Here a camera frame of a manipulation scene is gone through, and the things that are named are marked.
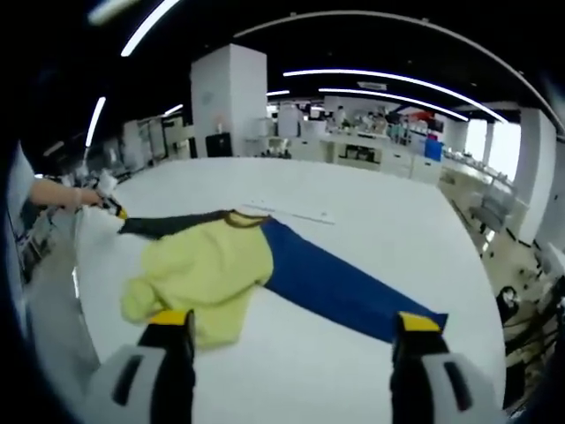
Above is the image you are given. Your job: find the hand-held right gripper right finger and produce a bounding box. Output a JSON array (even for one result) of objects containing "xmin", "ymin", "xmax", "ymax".
[{"xmin": 388, "ymin": 311, "xmax": 504, "ymax": 424}]

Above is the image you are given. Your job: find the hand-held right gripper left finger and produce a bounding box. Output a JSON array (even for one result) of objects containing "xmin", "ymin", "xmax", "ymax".
[{"xmin": 81, "ymin": 308, "xmax": 198, "ymax": 424}]

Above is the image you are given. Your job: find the white cabinet counter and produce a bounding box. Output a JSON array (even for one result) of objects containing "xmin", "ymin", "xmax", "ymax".
[{"xmin": 320, "ymin": 132, "xmax": 442, "ymax": 182}]

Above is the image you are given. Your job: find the white square pillar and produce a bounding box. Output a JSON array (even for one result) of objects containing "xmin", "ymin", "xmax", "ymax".
[{"xmin": 190, "ymin": 42, "xmax": 268, "ymax": 159}]

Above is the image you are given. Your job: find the curved ceiling rail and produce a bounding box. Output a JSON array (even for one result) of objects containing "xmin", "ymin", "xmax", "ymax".
[{"xmin": 233, "ymin": 11, "xmax": 544, "ymax": 102}]

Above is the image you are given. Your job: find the blue bin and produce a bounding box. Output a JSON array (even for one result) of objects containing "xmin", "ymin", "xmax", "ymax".
[{"xmin": 423, "ymin": 139, "xmax": 444, "ymax": 163}]

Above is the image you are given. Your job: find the person's left hand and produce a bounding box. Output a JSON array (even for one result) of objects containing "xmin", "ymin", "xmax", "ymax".
[{"xmin": 70, "ymin": 187, "xmax": 104, "ymax": 209}]

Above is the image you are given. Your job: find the black cabinet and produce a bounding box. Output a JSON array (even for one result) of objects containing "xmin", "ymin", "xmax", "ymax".
[{"xmin": 205, "ymin": 132, "xmax": 233, "ymax": 158}]

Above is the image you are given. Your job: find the white tall cabinet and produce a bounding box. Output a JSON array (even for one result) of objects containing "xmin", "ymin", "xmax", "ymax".
[{"xmin": 277, "ymin": 105, "xmax": 301, "ymax": 136}]

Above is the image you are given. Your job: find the person's white shirt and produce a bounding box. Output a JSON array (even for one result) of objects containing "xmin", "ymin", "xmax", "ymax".
[{"xmin": 6, "ymin": 145, "xmax": 39, "ymax": 222}]

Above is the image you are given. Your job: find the yellow blue grey garment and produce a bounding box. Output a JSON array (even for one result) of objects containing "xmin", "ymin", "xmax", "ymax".
[{"xmin": 117, "ymin": 209, "xmax": 449, "ymax": 350}]

